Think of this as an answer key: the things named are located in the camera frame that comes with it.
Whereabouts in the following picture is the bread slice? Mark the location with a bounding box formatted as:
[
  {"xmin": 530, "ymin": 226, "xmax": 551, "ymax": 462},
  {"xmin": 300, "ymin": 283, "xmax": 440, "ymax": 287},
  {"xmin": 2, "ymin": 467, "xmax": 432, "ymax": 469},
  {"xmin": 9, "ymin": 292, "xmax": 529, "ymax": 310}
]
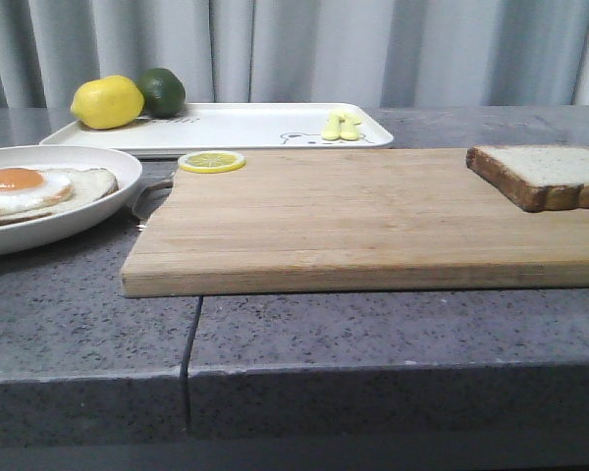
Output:
[
  {"xmin": 0, "ymin": 168, "xmax": 119, "ymax": 227},
  {"xmin": 465, "ymin": 145, "xmax": 589, "ymax": 213}
]

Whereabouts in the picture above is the white round plate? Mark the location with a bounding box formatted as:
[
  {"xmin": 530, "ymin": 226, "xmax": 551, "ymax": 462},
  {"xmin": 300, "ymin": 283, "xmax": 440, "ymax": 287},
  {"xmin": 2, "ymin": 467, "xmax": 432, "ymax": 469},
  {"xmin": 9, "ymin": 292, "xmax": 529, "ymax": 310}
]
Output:
[{"xmin": 0, "ymin": 145, "xmax": 142, "ymax": 255}]

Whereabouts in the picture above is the white bear tray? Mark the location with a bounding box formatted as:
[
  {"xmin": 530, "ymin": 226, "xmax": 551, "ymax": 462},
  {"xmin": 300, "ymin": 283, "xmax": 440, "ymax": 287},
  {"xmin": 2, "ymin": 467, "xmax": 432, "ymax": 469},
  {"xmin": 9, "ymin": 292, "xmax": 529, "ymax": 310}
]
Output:
[{"xmin": 40, "ymin": 103, "xmax": 394, "ymax": 159}]

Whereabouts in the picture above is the wooden cutting board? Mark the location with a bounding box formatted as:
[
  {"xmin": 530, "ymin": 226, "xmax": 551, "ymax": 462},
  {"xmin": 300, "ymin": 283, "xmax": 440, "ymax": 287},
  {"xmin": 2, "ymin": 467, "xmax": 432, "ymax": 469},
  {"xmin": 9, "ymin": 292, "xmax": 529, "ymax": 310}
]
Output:
[{"xmin": 121, "ymin": 148, "xmax": 589, "ymax": 297}]

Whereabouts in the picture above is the yellow plastic fork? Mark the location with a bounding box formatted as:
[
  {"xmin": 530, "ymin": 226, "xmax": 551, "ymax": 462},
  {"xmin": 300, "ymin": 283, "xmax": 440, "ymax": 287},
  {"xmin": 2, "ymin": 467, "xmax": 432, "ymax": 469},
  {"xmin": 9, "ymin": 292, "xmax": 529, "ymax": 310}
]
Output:
[{"xmin": 321, "ymin": 111, "xmax": 344, "ymax": 141}]

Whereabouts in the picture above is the lemon slice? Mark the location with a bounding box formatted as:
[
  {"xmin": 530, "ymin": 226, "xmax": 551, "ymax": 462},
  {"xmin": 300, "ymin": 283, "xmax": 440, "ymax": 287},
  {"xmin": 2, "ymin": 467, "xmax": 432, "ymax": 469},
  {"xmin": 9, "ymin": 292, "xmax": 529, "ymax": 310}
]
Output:
[{"xmin": 178, "ymin": 150, "xmax": 246, "ymax": 174}]

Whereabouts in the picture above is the yellow plastic knife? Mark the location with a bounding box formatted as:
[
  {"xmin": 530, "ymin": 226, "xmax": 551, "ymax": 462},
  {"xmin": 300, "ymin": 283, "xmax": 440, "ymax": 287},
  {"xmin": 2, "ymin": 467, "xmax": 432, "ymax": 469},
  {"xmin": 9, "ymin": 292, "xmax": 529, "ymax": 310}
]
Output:
[{"xmin": 340, "ymin": 112, "xmax": 361, "ymax": 141}]

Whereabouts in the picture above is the green lime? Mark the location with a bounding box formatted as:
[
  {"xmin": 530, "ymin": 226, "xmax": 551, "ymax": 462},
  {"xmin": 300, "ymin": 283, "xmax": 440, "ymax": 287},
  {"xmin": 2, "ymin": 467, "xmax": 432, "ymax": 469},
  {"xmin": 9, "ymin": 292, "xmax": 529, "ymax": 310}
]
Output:
[{"xmin": 136, "ymin": 68, "xmax": 186, "ymax": 118}]

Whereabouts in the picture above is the yellow lemon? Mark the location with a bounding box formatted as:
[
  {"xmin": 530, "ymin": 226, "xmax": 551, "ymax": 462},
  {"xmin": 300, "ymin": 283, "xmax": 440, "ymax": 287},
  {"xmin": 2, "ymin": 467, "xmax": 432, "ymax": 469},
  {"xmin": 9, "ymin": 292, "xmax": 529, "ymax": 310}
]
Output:
[{"xmin": 70, "ymin": 75, "xmax": 145, "ymax": 130}]

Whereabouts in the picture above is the fried egg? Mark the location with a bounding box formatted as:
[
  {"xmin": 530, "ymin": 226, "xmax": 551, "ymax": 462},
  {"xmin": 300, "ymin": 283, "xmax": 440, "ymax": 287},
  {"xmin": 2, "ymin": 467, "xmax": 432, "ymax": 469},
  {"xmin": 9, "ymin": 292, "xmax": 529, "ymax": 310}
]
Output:
[{"xmin": 0, "ymin": 168, "xmax": 74, "ymax": 215}]

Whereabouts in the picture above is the grey curtain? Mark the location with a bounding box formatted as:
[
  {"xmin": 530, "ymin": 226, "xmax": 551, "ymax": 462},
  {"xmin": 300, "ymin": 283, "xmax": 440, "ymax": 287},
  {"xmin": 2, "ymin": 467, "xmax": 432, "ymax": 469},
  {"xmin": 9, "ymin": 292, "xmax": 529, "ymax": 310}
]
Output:
[{"xmin": 0, "ymin": 1, "xmax": 589, "ymax": 108}]

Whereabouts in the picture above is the metal board handle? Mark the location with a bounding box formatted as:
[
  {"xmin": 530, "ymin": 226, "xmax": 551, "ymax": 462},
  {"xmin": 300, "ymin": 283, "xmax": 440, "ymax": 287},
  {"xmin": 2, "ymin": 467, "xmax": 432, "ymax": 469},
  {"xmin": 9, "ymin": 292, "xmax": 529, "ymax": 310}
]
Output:
[{"xmin": 131, "ymin": 176, "xmax": 174, "ymax": 223}]

